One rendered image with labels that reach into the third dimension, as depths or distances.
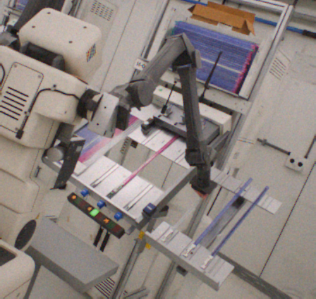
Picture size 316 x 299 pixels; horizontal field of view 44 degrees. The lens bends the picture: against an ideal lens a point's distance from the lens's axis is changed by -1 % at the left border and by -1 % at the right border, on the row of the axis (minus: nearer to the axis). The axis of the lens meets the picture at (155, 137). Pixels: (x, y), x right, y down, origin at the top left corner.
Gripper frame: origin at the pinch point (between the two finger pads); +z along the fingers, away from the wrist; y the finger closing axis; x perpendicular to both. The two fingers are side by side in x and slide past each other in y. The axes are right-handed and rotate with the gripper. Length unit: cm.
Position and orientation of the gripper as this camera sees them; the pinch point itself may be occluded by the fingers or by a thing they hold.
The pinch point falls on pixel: (203, 196)
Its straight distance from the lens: 172.8
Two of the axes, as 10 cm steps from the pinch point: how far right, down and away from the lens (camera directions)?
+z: 0.7, 7.2, 6.9
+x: -6.4, 5.6, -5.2
